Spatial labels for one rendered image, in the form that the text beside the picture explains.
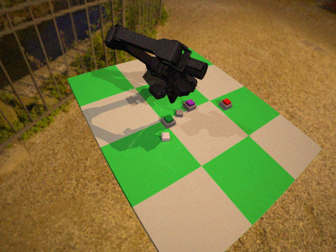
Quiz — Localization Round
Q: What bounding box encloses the green button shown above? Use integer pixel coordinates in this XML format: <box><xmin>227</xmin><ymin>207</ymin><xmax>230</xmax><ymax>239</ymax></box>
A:
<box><xmin>161</xmin><ymin>114</ymin><xmax>176</xmax><ymax>129</ymax></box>

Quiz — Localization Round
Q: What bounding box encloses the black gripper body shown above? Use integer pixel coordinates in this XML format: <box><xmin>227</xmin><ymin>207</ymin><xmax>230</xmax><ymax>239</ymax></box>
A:
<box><xmin>149</xmin><ymin>69</ymin><xmax>197</xmax><ymax>99</ymax></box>

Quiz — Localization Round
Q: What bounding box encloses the red button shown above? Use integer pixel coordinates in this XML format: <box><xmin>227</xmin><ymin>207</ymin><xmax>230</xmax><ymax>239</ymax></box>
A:
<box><xmin>219</xmin><ymin>98</ymin><xmax>233</xmax><ymax>111</ymax></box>

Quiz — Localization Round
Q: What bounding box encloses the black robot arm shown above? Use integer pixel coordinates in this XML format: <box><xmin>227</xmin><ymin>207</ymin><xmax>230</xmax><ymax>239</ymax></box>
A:
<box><xmin>104</xmin><ymin>24</ymin><xmax>208</xmax><ymax>97</ymax></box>

